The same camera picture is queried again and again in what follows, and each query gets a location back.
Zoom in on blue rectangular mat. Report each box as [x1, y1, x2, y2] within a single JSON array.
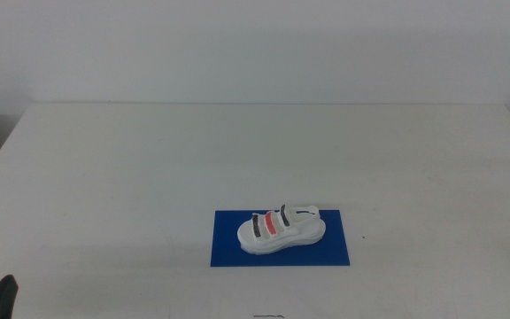
[[210, 209, 352, 268]]

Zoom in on white sandal red black straps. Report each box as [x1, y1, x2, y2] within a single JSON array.
[[236, 203, 327, 256]]

